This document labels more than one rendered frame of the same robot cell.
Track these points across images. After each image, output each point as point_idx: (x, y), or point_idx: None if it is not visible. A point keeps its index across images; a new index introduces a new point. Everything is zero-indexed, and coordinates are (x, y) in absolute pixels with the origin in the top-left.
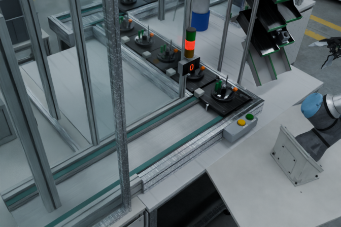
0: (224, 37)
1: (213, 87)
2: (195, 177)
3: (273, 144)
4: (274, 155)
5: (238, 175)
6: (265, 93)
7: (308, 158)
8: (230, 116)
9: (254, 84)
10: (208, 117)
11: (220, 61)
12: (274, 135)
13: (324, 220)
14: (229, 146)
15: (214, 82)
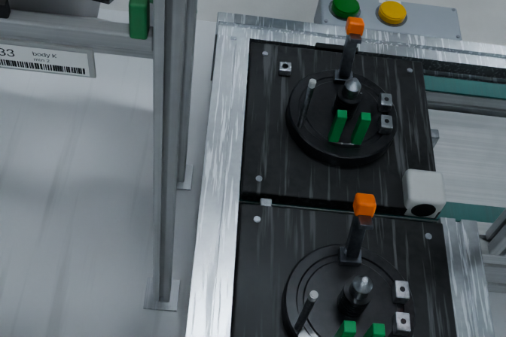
0: (179, 131)
1: (356, 155)
2: None
3: None
4: None
5: None
6: (92, 94)
7: None
8: (401, 51)
9: (59, 153)
10: (440, 132)
11: (174, 228)
12: None
13: None
14: None
15: (297, 192)
